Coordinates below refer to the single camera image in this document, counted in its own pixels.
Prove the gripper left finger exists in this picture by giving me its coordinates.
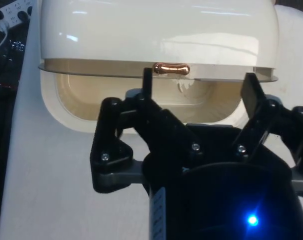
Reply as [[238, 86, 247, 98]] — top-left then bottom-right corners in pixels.
[[89, 67, 205, 194]]

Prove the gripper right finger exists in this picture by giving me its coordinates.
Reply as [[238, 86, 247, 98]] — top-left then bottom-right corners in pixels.
[[231, 72, 303, 176]]

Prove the rounded box lid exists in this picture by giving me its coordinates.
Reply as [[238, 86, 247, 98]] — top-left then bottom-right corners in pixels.
[[37, 0, 279, 83]]

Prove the cream box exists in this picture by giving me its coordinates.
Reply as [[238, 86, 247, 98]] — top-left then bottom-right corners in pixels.
[[39, 70, 258, 135]]

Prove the white power strip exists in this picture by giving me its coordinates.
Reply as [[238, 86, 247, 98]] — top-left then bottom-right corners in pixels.
[[0, 0, 34, 32]]

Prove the white cable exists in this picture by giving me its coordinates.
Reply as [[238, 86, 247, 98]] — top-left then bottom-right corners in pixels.
[[0, 23, 10, 54]]

